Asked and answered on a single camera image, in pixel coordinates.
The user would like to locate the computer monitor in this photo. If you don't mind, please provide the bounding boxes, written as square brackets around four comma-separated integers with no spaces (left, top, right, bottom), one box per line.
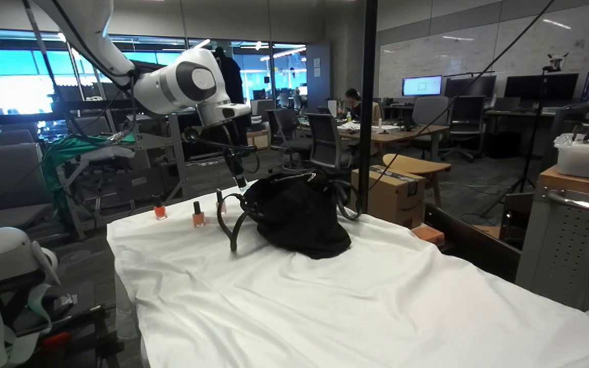
[403,75,442,96]

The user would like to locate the black handbag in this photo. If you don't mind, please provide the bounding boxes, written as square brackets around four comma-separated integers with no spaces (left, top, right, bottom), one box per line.
[217,169,360,259]

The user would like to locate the cardboard box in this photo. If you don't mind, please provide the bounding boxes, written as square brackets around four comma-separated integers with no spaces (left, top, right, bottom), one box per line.
[365,165,426,230]

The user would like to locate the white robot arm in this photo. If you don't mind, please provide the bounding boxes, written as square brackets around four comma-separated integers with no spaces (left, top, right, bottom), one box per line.
[33,0,252,129]

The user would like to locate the grey metal cabinet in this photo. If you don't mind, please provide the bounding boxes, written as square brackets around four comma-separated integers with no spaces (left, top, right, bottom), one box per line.
[516,165,589,310]

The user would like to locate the black office chair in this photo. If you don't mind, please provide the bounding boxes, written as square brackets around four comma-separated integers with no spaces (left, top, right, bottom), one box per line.
[309,112,342,169]

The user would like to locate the red nail polish bottle far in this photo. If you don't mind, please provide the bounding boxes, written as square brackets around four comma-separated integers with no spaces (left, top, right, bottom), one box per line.
[154,202,168,220]

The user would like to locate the black camera tripod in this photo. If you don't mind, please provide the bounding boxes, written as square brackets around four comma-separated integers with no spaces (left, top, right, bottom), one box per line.
[477,52,568,216]

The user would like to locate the wooden side table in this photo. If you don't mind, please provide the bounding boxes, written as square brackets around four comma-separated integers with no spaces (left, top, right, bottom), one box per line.
[383,153,449,204]

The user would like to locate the white plastic container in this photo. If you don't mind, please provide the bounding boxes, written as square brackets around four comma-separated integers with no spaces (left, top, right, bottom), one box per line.
[554,134,589,178]

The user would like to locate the white tablecloth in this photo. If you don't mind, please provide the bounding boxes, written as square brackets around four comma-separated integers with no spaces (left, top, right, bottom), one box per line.
[106,201,589,368]

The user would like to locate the orange nail polish bottle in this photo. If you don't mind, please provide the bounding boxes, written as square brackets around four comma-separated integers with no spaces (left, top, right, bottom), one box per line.
[191,201,207,227]

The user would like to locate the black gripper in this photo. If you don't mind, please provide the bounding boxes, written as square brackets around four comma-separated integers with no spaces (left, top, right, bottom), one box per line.
[204,125,247,188]

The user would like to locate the black vertical pole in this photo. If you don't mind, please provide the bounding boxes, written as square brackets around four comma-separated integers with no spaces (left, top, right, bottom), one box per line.
[357,0,379,210]

